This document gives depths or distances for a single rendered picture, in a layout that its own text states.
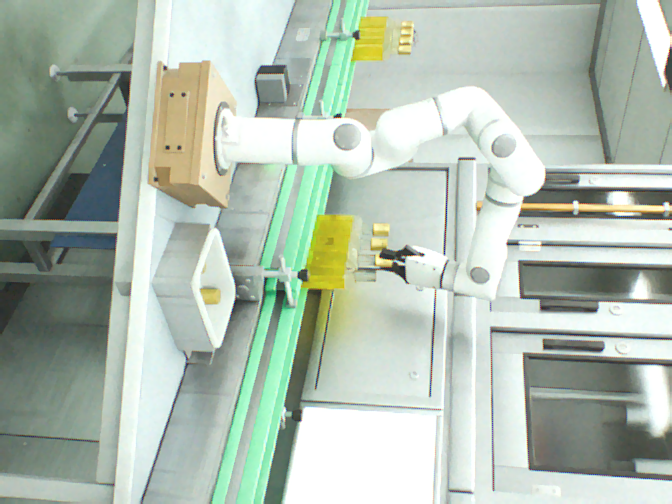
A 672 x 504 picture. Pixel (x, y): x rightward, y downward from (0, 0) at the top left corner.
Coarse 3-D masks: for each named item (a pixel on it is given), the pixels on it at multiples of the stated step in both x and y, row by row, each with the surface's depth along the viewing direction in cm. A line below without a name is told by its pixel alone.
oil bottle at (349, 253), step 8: (312, 248) 189; (320, 248) 189; (328, 248) 189; (336, 248) 188; (344, 248) 188; (352, 248) 188; (312, 256) 187; (320, 256) 187; (328, 256) 187; (336, 256) 186; (344, 256) 186; (352, 256) 186
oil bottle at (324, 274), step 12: (312, 264) 185; (324, 264) 184; (336, 264) 184; (348, 264) 184; (312, 276) 183; (324, 276) 182; (336, 276) 182; (348, 276) 182; (324, 288) 185; (336, 288) 185; (348, 288) 184
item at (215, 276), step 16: (208, 240) 150; (208, 256) 159; (224, 256) 159; (208, 272) 163; (224, 272) 163; (192, 288) 144; (208, 288) 167; (224, 288) 167; (208, 304) 165; (224, 304) 165; (208, 320) 150; (224, 320) 162
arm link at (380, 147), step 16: (400, 112) 149; (416, 112) 148; (432, 112) 148; (384, 128) 148; (400, 128) 148; (416, 128) 148; (432, 128) 148; (384, 144) 151; (400, 144) 149; (416, 144) 151; (384, 160) 159; (400, 160) 158
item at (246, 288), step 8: (232, 272) 168; (240, 272) 168; (248, 272) 168; (240, 280) 169; (248, 280) 168; (240, 288) 170; (248, 288) 171; (256, 288) 170; (240, 296) 173; (248, 296) 173; (256, 296) 172
